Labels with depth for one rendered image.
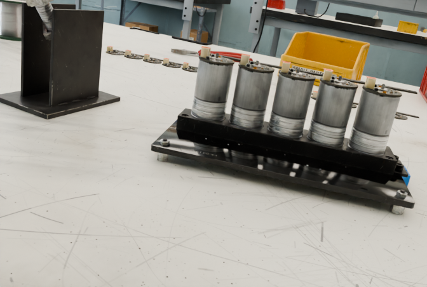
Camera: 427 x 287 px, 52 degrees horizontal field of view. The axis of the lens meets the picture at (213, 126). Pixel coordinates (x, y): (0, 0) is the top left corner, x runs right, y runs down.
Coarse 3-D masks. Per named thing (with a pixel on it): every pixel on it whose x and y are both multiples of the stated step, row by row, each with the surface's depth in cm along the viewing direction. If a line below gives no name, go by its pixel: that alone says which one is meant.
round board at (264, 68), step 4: (240, 64) 30; (248, 64) 29; (260, 64) 31; (244, 68) 29; (248, 68) 29; (252, 68) 29; (260, 68) 30; (264, 68) 30; (268, 68) 30; (272, 68) 30
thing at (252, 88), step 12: (240, 72) 30; (252, 72) 29; (264, 72) 29; (240, 84) 30; (252, 84) 29; (264, 84) 29; (240, 96) 30; (252, 96) 29; (264, 96) 30; (240, 108) 30; (252, 108) 30; (264, 108) 30; (240, 120) 30; (252, 120) 30
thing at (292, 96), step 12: (276, 84) 30; (288, 84) 29; (300, 84) 29; (312, 84) 29; (276, 96) 30; (288, 96) 29; (300, 96) 29; (276, 108) 30; (288, 108) 29; (300, 108) 29; (276, 120) 30; (288, 120) 29; (300, 120) 30; (276, 132) 30; (288, 132) 30; (300, 132) 30
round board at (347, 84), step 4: (332, 76) 30; (320, 80) 29; (324, 80) 29; (332, 80) 29; (344, 80) 30; (332, 84) 28; (336, 84) 28; (344, 84) 29; (348, 84) 29; (352, 84) 29; (356, 84) 29; (352, 88) 28
